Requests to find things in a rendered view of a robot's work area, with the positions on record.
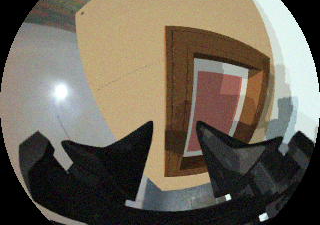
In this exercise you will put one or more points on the brown wooden picture frame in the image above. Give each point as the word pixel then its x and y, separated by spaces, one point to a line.
pixel 212 78

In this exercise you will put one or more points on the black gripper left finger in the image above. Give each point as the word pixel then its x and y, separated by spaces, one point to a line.
pixel 122 162

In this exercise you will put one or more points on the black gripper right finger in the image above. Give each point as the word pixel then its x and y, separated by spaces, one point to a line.
pixel 228 159

